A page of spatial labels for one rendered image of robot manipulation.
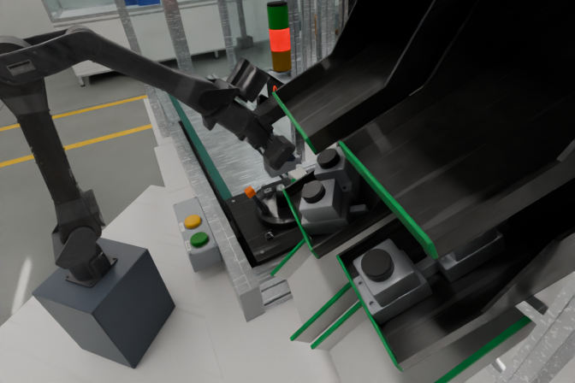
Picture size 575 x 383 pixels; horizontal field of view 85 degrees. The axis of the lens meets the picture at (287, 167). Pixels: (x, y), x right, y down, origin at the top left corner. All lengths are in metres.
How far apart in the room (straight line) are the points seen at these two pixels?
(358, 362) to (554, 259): 0.31
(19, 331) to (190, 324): 0.39
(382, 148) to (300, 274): 0.38
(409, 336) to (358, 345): 0.19
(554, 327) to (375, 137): 0.23
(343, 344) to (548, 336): 0.28
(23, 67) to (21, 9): 8.32
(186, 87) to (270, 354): 0.53
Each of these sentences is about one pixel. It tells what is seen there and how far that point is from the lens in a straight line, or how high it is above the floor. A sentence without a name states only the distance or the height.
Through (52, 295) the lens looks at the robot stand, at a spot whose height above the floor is 1.06.
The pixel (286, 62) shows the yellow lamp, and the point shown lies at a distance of 0.84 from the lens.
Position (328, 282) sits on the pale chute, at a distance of 0.57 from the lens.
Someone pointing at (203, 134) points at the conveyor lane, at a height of 0.92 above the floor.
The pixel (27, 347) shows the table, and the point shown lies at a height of 0.86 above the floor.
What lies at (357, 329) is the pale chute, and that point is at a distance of 0.55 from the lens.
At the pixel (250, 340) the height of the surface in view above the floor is 0.86.
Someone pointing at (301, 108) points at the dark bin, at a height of 1.36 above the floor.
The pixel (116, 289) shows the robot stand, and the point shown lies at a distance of 0.66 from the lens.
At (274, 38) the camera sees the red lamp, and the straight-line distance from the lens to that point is 0.82.
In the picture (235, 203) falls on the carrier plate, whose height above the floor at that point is 0.97.
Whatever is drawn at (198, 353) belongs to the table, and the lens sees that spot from 0.76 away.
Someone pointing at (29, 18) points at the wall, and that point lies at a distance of 8.82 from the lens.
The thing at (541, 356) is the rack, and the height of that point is 1.19.
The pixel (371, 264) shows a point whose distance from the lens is 0.32.
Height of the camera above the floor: 1.52
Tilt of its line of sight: 35 degrees down
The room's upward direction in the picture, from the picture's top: 5 degrees counter-clockwise
